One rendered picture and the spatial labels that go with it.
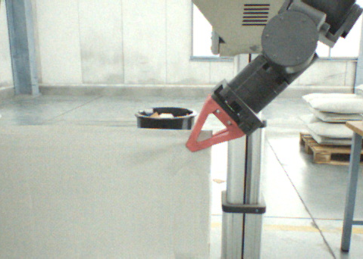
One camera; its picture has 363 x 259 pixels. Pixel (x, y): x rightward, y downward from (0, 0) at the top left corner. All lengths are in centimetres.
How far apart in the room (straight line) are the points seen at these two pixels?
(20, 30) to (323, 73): 689
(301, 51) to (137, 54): 828
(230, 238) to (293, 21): 84
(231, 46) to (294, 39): 60
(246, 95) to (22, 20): 889
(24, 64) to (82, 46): 140
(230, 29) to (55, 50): 837
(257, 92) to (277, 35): 9
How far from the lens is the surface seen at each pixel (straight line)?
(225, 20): 94
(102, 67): 885
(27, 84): 931
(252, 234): 114
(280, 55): 40
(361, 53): 899
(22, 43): 928
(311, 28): 41
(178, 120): 262
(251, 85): 47
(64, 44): 914
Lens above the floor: 115
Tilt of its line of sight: 13 degrees down
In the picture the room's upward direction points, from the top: straight up
